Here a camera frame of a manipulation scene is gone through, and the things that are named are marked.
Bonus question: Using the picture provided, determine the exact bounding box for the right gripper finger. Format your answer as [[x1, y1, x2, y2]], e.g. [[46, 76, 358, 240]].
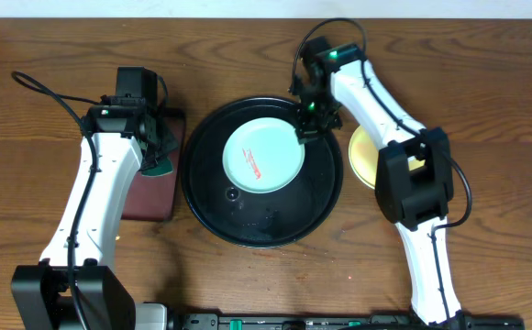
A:
[[295, 109, 319, 145], [320, 107, 343, 132]]

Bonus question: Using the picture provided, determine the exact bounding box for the yellow plate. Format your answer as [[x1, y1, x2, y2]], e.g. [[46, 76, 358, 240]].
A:
[[349, 124, 414, 189]]

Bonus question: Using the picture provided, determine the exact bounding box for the light blue plate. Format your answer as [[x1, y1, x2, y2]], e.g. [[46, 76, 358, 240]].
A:
[[222, 117, 305, 193]]

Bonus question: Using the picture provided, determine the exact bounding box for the green sponge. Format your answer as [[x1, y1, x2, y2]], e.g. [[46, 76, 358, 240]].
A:
[[141, 157, 173, 177]]

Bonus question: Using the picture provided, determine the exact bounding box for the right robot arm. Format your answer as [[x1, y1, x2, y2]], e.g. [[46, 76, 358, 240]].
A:
[[290, 37, 460, 325]]

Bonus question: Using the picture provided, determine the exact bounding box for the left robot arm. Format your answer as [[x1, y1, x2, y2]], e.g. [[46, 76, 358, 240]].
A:
[[11, 67, 181, 329]]

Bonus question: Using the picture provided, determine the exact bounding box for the rectangular black tray red mat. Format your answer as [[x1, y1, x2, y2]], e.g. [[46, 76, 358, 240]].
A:
[[122, 108, 186, 222]]

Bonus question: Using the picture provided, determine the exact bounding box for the round black tray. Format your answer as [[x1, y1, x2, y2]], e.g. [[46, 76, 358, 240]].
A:
[[181, 96, 343, 248]]

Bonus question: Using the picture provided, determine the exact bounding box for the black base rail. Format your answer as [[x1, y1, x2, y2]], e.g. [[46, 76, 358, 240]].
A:
[[166, 313, 526, 330]]

